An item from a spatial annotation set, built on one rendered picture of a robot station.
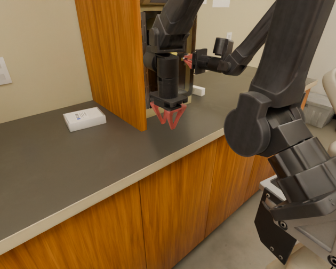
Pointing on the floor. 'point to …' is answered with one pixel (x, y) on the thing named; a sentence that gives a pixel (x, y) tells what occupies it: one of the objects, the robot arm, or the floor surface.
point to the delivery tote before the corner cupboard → (318, 110)
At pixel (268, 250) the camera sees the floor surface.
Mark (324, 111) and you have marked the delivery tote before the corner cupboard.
